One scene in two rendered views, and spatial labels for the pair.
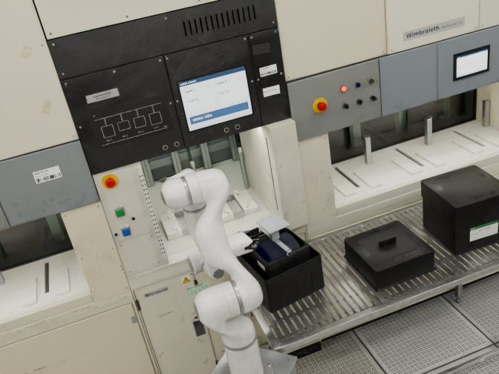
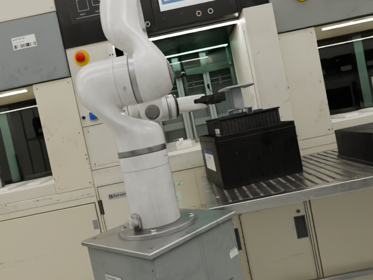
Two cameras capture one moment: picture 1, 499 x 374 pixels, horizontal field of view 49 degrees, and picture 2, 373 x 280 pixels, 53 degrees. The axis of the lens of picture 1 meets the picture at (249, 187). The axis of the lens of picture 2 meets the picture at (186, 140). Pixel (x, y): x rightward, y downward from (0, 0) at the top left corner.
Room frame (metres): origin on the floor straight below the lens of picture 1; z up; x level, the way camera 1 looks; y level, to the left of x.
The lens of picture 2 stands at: (0.60, -0.21, 1.00)
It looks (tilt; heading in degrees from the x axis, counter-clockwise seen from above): 3 degrees down; 15
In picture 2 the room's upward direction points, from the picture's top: 11 degrees counter-clockwise
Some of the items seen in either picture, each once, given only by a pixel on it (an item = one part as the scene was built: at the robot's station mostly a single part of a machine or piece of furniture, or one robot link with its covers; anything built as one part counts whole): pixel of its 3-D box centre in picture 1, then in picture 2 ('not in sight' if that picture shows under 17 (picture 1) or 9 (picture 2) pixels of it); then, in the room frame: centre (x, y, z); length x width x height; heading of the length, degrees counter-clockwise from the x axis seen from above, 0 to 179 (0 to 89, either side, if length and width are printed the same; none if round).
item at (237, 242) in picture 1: (236, 244); (188, 103); (1.88, 0.09, 1.06); 0.11 x 0.10 x 0.07; 113
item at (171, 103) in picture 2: not in sight; (171, 106); (1.85, 0.15, 1.06); 0.09 x 0.03 x 0.08; 23
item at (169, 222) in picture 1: (183, 220); (171, 145); (2.42, 0.36, 0.89); 0.22 x 0.21 x 0.04; 14
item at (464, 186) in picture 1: (465, 208); not in sight; (2.07, -0.94, 0.89); 0.29 x 0.29 x 0.25; 10
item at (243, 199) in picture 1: (233, 205); not in sight; (2.49, 0.10, 0.89); 0.22 x 0.21 x 0.04; 14
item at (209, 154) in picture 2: (279, 268); (247, 152); (1.94, -0.06, 0.85); 0.28 x 0.28 x 0.17; 23
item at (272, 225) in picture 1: (277, 254); (242, 130); (1.94, -0.06, 0.93); 0.24 x 0.20 x 0.32; 23
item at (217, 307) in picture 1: (224, 315); (119, 107); (1.45, 0.16, 1.07); 0.19 x 0.12 x 0.24; 104
